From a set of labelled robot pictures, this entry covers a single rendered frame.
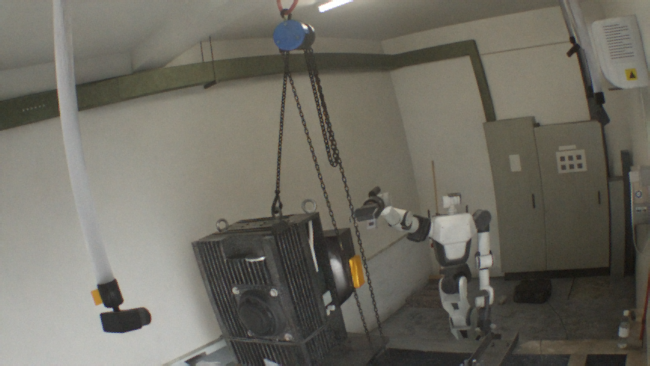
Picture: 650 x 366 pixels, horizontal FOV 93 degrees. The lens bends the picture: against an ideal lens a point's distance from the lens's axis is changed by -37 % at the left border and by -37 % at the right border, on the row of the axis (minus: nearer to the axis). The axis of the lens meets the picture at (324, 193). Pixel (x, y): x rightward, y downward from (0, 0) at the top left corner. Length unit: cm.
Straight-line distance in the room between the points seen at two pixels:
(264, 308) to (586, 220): 335
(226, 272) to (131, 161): 114
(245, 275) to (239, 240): 17
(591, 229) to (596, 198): 34
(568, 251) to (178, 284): 365
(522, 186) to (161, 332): 354
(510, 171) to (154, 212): 329
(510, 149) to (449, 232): 199
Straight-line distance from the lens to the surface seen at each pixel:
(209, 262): 218
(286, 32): 191
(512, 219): 462
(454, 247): 266
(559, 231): 453
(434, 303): 468
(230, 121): 340
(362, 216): 206
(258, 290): 202
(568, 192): 440
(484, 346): 247
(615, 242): 452
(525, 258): 472
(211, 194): 323
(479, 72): 462
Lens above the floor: 199
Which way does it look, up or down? 8 degrees down
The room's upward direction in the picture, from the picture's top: 12 degrees counter-clockwise
